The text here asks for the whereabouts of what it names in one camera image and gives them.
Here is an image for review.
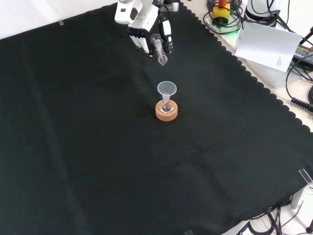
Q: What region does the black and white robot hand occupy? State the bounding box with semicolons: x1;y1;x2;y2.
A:
127;0;182;62

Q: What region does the clear glass graduated cylinder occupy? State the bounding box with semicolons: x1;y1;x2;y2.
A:
150;34;169;66

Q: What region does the yellow stop button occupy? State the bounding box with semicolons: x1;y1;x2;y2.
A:
212;0;231;25

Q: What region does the clear plastic funnel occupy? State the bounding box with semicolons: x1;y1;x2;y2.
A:
157;81;178;103

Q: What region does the clear round-bottom flask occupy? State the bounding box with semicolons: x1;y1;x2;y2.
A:
159;94;175;114

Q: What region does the pale board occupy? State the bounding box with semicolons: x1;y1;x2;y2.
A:
234;21;303;73

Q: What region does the white box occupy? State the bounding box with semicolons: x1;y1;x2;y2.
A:
234;31;302;89

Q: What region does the black cloth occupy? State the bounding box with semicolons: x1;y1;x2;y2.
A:
0;0;313;235

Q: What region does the black power adapter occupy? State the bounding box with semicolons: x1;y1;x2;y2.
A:
292;45;313;62

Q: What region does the black cable loop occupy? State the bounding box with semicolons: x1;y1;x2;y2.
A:
202;0;245;34

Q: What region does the cork ring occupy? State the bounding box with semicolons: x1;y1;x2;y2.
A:
155;99;179;121

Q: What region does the black coiled cable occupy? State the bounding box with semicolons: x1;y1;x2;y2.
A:
285;61;313;110

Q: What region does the black cable bundle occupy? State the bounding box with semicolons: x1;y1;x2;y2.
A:
236;205;313;235

